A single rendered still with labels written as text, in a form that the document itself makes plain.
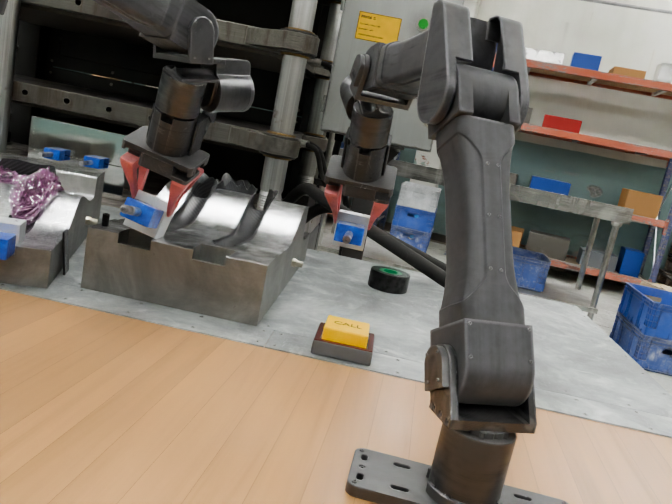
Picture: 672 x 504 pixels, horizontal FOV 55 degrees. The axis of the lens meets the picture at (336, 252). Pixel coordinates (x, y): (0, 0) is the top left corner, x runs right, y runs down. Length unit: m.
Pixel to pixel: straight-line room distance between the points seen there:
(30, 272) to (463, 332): 0.63
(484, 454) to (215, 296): 0.49
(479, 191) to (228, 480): 0.33
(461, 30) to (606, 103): 6.93
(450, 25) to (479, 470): 0.41
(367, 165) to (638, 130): 6.76
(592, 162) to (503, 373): 7.02
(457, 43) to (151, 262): 0.52
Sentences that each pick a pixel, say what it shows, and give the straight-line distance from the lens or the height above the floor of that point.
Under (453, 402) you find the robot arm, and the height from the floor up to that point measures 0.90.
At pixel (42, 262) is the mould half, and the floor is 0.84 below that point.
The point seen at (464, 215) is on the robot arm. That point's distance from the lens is 0.60.
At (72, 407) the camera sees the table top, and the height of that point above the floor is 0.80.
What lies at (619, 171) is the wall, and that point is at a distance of 7.59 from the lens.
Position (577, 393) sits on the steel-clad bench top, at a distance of 0.99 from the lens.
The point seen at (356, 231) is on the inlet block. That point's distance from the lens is 0.98.
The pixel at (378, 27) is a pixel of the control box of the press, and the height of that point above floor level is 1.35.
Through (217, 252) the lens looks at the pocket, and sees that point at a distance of 0.97.
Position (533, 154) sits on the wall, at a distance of 7.50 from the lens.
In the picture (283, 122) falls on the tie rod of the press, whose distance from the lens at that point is 1.63.
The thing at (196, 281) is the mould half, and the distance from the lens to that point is 0.94.
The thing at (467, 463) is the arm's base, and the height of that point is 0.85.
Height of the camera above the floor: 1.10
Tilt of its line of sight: 11 degrees down
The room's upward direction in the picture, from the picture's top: 11 degrees clockwise
